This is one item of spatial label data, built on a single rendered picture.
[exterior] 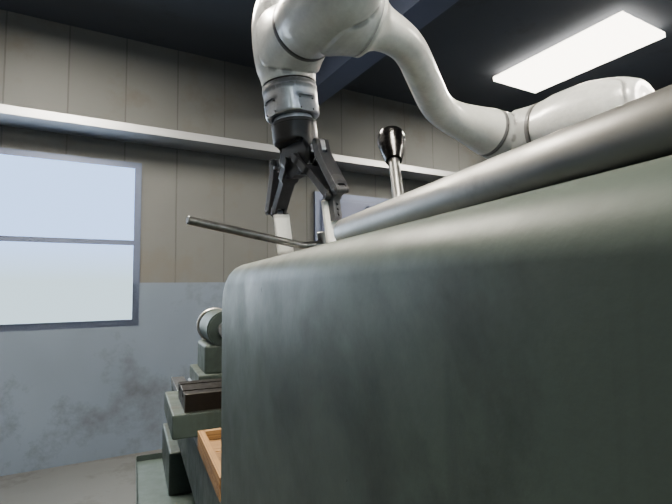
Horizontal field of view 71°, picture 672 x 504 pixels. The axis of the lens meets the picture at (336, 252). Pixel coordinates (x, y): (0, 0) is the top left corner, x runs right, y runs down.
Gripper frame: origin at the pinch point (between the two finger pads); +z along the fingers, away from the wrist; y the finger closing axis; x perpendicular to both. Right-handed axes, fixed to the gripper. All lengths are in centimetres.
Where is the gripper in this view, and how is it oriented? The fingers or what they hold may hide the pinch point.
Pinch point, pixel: (308, 243)
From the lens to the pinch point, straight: 76.6
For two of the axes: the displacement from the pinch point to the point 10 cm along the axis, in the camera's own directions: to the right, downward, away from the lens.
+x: 7.6, -0.7, 6.4
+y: 6.4, -1.0, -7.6
